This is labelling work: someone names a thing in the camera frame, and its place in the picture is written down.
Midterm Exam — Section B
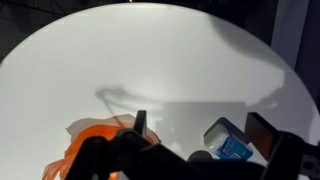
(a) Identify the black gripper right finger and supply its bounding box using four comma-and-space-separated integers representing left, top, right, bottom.
245, 112, 280, 160

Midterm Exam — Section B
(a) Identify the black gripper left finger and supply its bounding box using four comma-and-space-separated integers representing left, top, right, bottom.
133, 110, 147, 137

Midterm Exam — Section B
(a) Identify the white medicine bottle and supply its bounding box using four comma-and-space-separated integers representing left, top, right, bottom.
188, 150, 212, 162

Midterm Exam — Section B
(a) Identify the orange plastic bag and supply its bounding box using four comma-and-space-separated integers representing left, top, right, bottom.
42, 114, 160, 180

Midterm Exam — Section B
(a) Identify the blue white box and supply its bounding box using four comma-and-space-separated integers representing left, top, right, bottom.
203, 117, 253, 160

